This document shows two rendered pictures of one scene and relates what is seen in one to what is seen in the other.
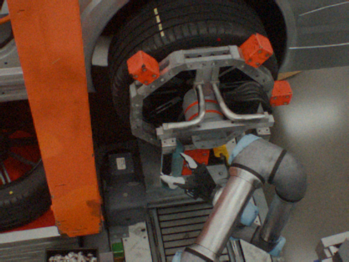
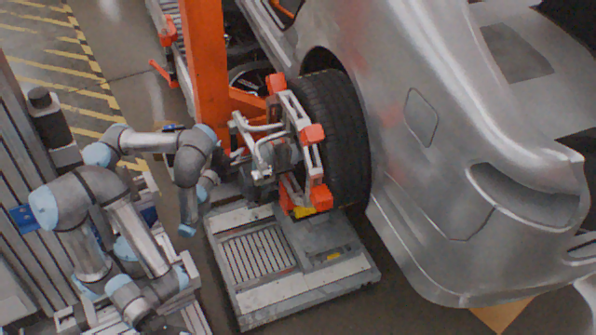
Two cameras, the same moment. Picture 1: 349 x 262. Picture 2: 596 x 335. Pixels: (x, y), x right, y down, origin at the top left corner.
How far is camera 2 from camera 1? 2.07 m
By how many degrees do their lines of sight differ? 48
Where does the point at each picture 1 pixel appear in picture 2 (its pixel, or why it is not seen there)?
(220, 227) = (142, 137)
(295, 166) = (183, 156)
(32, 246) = not seen: hidden behind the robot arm
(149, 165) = not seen: hidden behind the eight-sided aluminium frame
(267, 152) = (193, 138)
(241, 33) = (319, 118)
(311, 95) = not seen: outside the picture
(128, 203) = (246, 174)
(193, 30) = (304, 87)
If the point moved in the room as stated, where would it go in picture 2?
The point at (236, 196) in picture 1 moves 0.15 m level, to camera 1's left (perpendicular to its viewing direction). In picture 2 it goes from (163, 136) to (164, 112)
